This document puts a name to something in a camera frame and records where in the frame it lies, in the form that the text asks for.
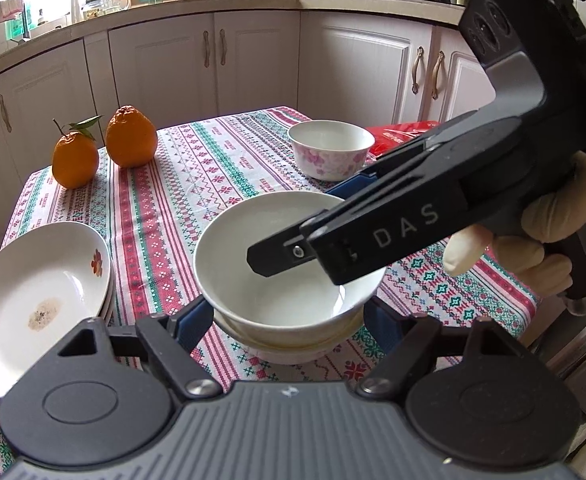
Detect red gift box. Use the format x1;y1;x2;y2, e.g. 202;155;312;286
365;119;442;159

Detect white kitchen cabinets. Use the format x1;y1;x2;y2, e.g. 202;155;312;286
0;7;504;263

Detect white ceramic bowl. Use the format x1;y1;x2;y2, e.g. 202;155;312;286
215;305;374;366
193;190;388;334

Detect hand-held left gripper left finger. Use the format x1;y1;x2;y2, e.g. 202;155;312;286
58;294;224;401

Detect patterned red green tablecloth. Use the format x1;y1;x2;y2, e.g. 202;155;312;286
0;106;544;480

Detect orange with stem and leaves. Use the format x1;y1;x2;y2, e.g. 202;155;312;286
51;115;105;190

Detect pink floral bowl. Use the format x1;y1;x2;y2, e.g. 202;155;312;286
287;119;376;182

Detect person's right hand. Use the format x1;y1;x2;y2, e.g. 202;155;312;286
443;152;586;302

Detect pink cloth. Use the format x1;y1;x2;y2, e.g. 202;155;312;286
0;0;24;24

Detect grey kitchen countertop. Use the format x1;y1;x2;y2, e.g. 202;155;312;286
0;0;474;92

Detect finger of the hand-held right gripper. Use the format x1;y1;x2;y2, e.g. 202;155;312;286
326;127;448;203
246;226;324;277

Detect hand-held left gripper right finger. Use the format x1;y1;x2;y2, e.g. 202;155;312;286
355;299;519;401

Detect bumpy orange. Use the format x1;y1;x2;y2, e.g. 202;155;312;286
105;104;159;169

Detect white stained fruit print plate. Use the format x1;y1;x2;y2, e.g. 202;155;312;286
0;221;112;398

